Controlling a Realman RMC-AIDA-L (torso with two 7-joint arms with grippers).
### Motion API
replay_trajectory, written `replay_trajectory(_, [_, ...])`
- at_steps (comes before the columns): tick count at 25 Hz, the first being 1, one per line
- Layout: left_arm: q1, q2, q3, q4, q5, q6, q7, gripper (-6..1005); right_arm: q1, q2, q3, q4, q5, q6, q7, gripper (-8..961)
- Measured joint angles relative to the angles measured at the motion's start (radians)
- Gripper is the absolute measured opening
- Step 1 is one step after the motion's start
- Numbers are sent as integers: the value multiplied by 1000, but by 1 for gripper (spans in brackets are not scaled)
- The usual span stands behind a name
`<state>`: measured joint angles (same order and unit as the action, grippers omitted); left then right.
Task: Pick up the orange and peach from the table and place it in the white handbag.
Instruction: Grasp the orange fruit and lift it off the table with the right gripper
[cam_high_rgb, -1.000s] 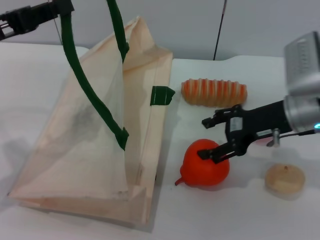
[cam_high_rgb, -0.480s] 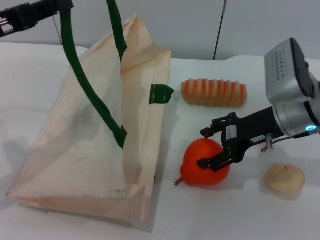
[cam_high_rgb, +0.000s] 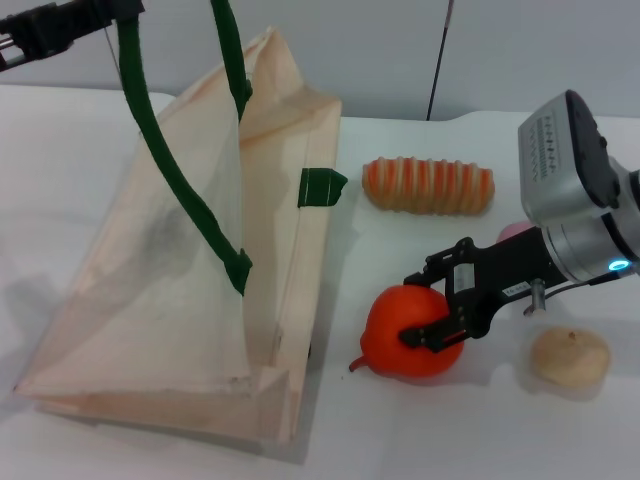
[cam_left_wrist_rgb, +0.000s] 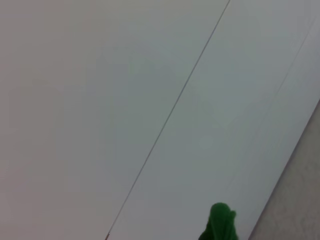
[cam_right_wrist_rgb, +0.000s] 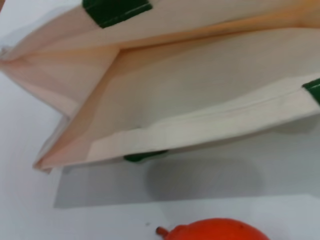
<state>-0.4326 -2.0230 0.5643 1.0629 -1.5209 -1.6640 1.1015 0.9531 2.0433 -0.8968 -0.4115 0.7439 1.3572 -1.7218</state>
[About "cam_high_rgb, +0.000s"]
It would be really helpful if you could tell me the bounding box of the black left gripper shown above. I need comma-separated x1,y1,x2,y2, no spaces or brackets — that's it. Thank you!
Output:
0,0,147,67

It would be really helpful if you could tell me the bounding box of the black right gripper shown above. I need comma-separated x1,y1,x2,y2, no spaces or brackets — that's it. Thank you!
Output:
397,225,564,355

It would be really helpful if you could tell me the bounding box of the orange toy fruit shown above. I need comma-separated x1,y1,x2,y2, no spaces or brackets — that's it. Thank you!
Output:
348,284,465,377

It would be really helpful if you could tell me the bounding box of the pink toy peach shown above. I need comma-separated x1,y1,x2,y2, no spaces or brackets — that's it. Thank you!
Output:
498,221,540,247

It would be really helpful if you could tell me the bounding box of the white handbag with green handles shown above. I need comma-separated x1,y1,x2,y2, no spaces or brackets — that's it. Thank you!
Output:
12,0,350,447

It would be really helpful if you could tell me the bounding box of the orange striped bread loaf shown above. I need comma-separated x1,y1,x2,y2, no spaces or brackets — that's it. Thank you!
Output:
361,155,497,217

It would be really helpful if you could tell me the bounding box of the beige round bun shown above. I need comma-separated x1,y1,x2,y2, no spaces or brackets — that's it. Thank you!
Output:
529,325,612,390

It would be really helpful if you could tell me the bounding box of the right wrist cable plug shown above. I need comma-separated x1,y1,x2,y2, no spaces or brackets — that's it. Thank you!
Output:
523,277,619,319

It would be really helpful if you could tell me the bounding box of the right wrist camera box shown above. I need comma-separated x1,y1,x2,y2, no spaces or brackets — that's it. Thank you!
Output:
516,89,640,237

